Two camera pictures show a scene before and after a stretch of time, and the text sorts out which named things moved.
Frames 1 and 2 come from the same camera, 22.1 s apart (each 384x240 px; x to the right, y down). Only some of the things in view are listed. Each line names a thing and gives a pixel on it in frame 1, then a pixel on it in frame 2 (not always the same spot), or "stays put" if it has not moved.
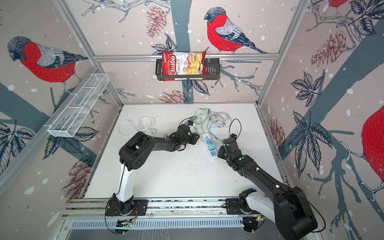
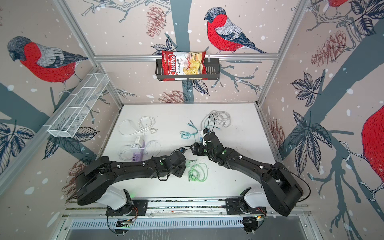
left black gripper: x=194 y=138 to x=182 y=170
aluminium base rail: x=82 y=207 stays put
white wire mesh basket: x=64 y=124 stays put
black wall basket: x=213 y=68 stays put
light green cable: x=194 y=119 to x=197 y=171
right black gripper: x=220 y=153 to x=197 y=146
